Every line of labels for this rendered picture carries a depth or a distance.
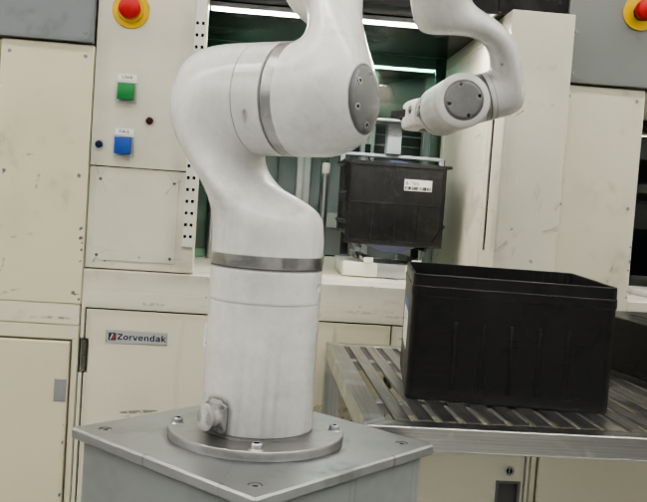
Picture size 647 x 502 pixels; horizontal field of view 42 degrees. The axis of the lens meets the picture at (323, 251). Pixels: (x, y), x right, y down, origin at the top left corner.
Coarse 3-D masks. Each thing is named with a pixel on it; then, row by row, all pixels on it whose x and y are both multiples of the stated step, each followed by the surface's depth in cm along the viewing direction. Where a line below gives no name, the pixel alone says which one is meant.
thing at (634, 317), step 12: (624, 312) 154; (636, 312) 155; (624, 324) 142; (636, 324) 139; (624, 336) 142; (636, 336) 139; (612, 348) 145; (624, 348) 142; (636, 348) 138; (612, 360) 145; (624, 360) 142; (636, 360) 138; (612, 372) 145; (624, 372) 141; (636, 372) 138; (636, 384) 137
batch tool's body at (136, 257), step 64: (128, 0) 153; (192, 0) 157; (256, 0) 163; (384, 0) 159; (512, 0) 161; (128, 64) 157; (384, 64) 210; (448, 64) 209; (512, 128) 157; (128, 192) 158; (192, 192) 159; (320, 192) 210; (448, 192) 201; (512, 192) 158; (128, 256) 159; (192, 256) 160; (448, 256) 197; (512, 256) 159; (128, 320) 159; (192, 320) 160; (320, 320) 162; (384, 320) 163; (128, 384) 160; (192, 384) 161; (320, 384) 162
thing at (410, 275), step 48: (432, 288) 115; (480, 288) 115; (528, 288) 114; (576, 288) 114; (432, 336) 115; (480, 336) 115; (528, 336) 114; (576, 336) 114; (432, 384) 116; (480, 384) 115; (528, 384) 115; (576, 384) 114
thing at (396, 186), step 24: (384, 120) 186; (360, 168) 181; (384, 168) 181; (408, 168) 181; (432, 168) 182; (360, 192) 181; (384, 192) 181; (408, 192) 182; (432, 192) 182; (360, 216) 181; (384, 216) 182; (408, 216) 182; (432, 216) 182; (360, 240) 181; (384, 240) 182; (408, 240) 182; (432, 240) 183
